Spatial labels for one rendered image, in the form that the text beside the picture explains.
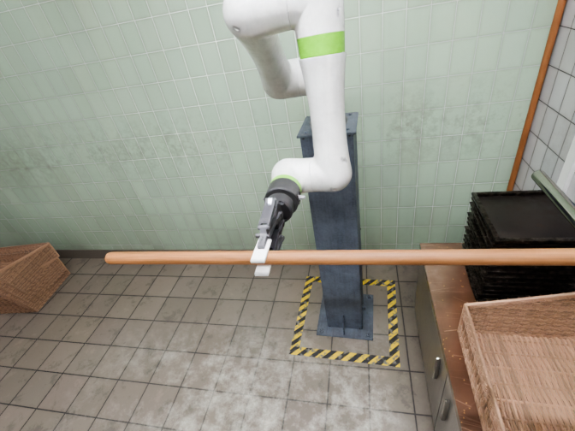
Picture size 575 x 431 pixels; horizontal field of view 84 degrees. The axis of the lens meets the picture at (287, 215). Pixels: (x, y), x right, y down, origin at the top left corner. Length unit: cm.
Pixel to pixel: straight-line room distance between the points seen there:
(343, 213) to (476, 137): 88
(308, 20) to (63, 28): 167
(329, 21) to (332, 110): 19
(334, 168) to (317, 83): 22
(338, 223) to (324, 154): 60
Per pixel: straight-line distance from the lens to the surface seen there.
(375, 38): 172
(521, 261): 70
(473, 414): 121
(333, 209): 139
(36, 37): 243
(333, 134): 87
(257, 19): 86
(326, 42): 84
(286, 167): 91
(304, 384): 186
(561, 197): 95
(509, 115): 196
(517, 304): 125
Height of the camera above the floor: 165
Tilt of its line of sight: 35 degrees down
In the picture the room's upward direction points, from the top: 11 degrees counter-clockwise
